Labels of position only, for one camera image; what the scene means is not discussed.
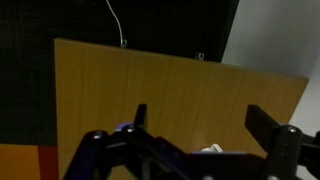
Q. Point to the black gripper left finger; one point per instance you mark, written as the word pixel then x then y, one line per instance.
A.
pixel 100 156

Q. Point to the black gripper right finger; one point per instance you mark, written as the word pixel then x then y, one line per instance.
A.
pixel 283 146

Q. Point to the orange and red board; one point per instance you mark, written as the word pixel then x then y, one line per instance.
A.
pixel 20 163

